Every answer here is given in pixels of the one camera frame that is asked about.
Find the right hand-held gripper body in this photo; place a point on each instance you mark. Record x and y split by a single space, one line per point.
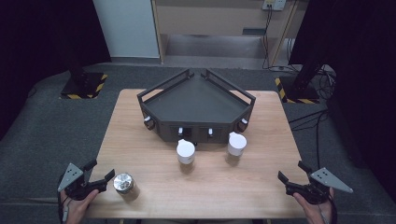
327 180

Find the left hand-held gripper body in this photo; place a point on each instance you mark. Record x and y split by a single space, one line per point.
72 179

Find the silver lid spice jar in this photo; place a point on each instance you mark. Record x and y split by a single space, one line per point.
124 183

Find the white lid spice jar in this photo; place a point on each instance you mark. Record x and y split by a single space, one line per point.
186 151
237 143

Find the black corner rack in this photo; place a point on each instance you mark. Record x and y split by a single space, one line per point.
196 105

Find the person's left hand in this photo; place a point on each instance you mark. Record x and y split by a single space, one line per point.
74 210

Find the person's right hand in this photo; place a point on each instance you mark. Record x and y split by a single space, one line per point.
317 213

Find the black striped stand base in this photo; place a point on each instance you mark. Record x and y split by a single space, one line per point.
285 90
93 85

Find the black curtain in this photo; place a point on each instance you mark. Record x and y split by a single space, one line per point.
364 77
37 46

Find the white panel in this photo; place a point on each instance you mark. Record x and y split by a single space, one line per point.
127 28

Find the white power socket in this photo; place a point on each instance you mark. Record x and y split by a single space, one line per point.
274 4

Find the wooden shelf unit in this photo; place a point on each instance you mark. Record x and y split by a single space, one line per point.
211 18

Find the black stand post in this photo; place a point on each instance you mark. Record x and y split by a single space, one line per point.
306 77

